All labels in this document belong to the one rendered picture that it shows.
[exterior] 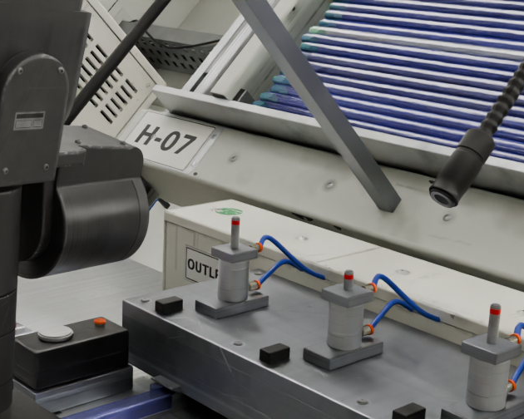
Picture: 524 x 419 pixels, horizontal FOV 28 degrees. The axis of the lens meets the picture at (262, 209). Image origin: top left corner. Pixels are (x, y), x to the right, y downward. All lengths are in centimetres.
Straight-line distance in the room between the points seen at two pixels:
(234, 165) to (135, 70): 105
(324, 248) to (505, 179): 15
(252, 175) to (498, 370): 46
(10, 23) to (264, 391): 32
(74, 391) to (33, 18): 36
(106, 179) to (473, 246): 38
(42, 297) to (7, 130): 53
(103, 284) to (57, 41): 56
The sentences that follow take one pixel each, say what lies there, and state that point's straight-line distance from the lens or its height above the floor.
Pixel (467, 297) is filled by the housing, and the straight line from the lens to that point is 75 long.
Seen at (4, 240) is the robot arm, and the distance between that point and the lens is 47.
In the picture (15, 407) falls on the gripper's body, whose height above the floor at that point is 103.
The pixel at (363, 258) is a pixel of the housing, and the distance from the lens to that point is 82.
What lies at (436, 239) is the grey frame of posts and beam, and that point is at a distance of 84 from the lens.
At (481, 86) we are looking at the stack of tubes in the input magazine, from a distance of 89.
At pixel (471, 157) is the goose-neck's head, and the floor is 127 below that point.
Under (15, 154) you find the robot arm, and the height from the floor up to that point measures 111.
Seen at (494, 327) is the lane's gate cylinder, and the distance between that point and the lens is 59.
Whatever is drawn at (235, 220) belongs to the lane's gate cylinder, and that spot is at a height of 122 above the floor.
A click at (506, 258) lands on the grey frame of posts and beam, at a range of 81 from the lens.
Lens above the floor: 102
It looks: 17 degrees up
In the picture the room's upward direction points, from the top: 36 degrees clockwise
